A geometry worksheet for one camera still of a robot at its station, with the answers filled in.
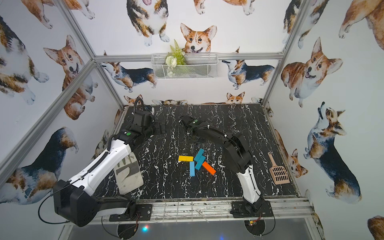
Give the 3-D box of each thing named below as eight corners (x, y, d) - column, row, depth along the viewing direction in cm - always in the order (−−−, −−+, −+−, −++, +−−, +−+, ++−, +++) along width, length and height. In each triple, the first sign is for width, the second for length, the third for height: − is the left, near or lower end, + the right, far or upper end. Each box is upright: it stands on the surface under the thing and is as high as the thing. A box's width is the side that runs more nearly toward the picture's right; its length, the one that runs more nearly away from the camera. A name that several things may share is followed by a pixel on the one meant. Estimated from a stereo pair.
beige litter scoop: (273, 184, 84) (275, 182, 82) (265, 154, 96) (266, 152, 94) (289, 184, 84) (291, 182, 82) (278, 154, 96) (280, 152, 94)
